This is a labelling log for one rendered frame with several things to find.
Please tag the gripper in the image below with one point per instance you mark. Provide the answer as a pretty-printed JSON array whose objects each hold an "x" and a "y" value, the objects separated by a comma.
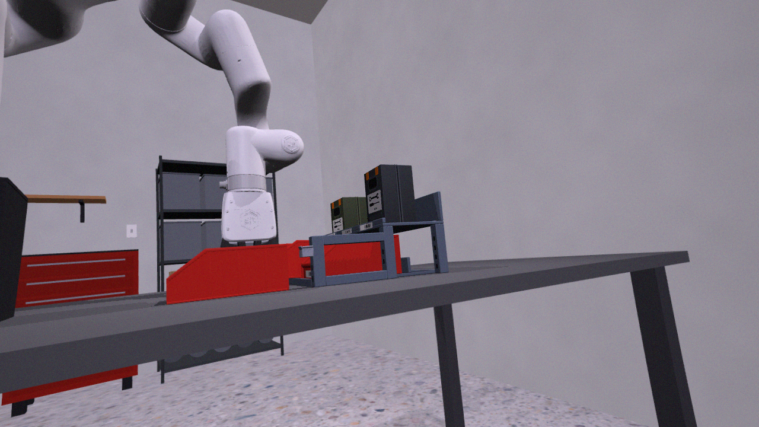
[{"x": 248, "y": 215}]

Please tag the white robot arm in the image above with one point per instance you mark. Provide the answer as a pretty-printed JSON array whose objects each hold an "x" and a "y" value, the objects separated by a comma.
[{"x": 224, "y": 43}]

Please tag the red bin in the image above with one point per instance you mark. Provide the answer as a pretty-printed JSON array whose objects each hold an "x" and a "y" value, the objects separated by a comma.
[
  {"x": 230, "y": 272},
  {"x": 294, "y": 261},
  {"x": 352, "y": 258}
]

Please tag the dark grey tool case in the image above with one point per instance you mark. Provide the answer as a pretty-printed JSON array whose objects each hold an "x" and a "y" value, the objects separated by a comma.
[{"x": 390, "y": 193}]

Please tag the dark green tool case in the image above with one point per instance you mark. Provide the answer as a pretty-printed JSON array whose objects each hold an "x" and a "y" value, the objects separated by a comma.
[{"x": 348, "y": 212}]

